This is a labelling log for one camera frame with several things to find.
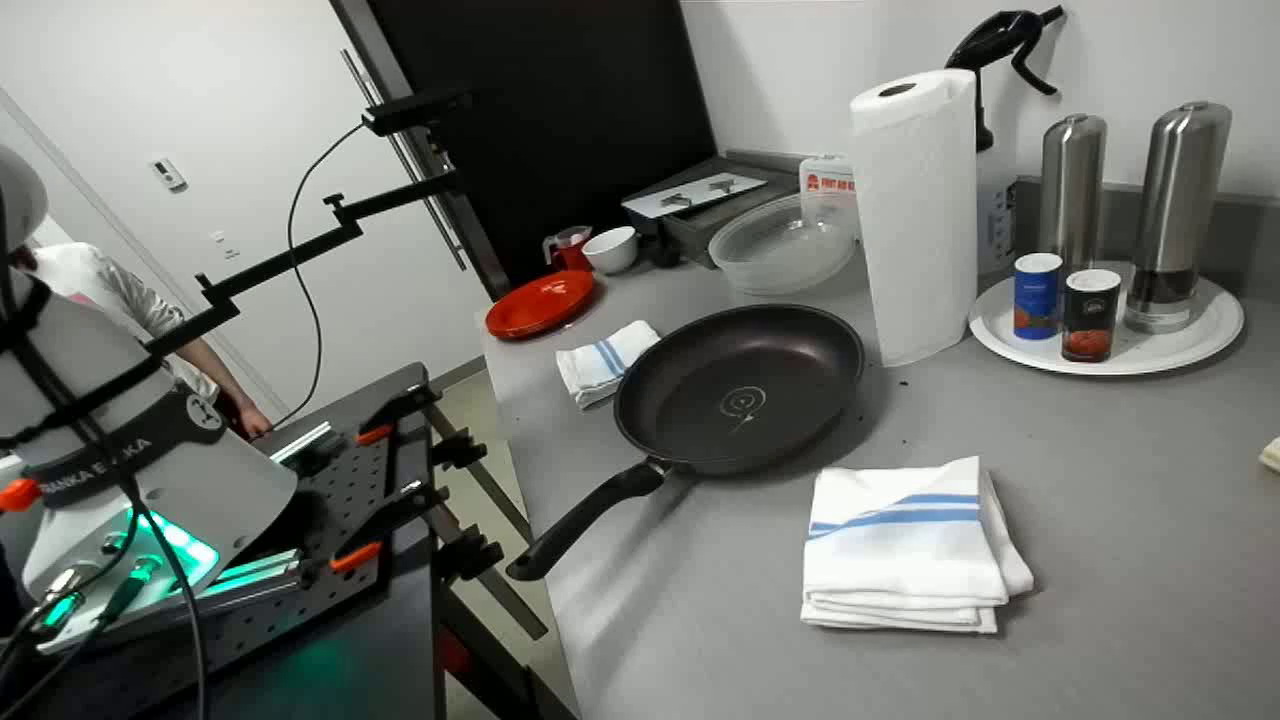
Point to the white blue-striped towel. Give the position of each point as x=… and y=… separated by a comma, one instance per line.
x=601, y=369
x=905, y=563

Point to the black nonstick frying pan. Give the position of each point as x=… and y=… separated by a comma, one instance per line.
x=743, y=386

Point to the white paper towel roll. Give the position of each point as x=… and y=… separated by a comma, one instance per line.
x=913, y=224

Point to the red bowl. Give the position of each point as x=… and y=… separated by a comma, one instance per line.
x=542, y=305

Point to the small white cup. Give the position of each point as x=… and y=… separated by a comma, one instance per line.
x=615, y=251

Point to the red and white mug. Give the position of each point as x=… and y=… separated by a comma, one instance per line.
x=564, y=251

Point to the black countertop appliance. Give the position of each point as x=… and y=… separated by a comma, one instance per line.
x=695, y=237

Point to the clear plastic bowl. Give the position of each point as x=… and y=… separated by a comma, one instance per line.
x=783, y=252

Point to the black clamp knob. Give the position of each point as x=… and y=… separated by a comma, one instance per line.
x=456, y=449
x=468, y=555

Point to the black tall door panel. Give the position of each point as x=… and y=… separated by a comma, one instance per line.
x=561, y=121

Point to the black perforated robot table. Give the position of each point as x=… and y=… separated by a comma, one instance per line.
x=366, y=514

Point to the spray bottle with black trigger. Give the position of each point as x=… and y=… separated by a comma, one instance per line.
x=998, y=220

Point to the blue label spice jar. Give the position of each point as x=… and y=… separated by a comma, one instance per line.
x=1036, y=302

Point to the red label spice jar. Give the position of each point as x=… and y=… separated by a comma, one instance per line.
x=1089, y=322

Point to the short stainless steel grinder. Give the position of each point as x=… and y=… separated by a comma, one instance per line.
x=1074, y=186

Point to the round white tray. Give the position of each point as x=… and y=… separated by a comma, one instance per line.
x=1162, y=349

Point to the person in patterned shirt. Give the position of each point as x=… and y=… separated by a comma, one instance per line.
x=104, y=282

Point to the tall stainless steel grinder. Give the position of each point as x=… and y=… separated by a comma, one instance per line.
x=1181, y=202

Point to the black stereo camera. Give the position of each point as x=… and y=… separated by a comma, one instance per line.
x=415, y=110

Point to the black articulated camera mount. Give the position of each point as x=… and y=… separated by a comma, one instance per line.
x=267, y=272

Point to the small white wall switch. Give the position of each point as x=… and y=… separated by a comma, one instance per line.
x=171, y=173

